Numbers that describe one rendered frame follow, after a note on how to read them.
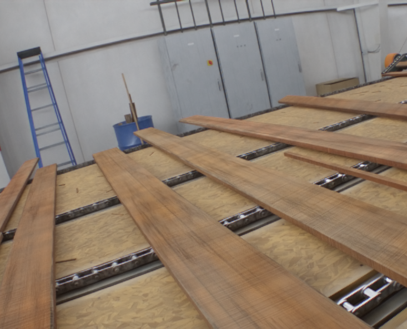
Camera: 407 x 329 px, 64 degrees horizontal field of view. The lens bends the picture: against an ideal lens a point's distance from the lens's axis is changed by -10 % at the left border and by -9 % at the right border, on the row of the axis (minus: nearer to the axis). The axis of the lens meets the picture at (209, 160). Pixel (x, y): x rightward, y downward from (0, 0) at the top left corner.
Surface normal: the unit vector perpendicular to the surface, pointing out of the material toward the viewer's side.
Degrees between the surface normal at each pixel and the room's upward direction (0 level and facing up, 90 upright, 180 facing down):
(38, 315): 0
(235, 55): 90
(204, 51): 90
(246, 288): 0
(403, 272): 0
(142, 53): 86
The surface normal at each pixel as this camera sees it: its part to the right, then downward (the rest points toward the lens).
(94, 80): 0.37, 0.09
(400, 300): -0.22, -0.94
